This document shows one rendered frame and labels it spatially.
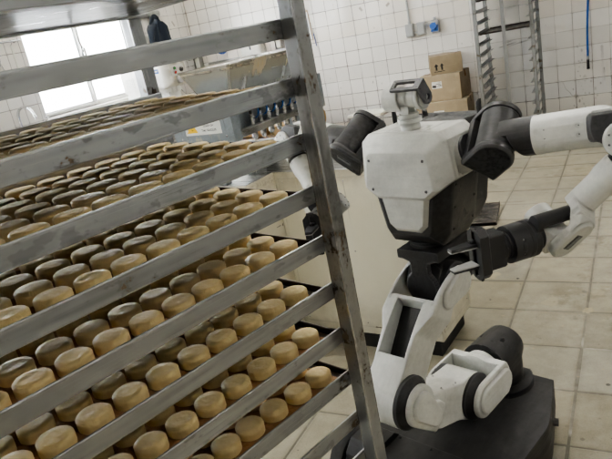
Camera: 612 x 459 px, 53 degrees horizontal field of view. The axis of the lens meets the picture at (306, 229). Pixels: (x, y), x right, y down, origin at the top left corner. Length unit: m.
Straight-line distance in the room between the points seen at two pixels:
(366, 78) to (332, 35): 0.58
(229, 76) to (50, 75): 1.85
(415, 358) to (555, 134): 0.65
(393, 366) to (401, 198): 0.43
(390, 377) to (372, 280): 1.04
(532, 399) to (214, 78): 1.70
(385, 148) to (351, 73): 5.36
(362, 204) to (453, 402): 0.97
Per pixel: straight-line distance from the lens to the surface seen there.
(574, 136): 1.45
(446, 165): 1.53
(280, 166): 2.67
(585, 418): 2.36
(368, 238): 2.55
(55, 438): 0.91
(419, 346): 1.66
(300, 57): 0.99
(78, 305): 0.81
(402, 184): 1.58
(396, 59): 6.73
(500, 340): 2.10
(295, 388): 1.17
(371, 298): 2.68
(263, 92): 0.97
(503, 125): 1.51
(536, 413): 2.09
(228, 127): 2.52
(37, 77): 0.78
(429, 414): 1.67
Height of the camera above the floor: 1.41
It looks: 18 degrees down
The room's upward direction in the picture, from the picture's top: 11 degrees counter-clockwise
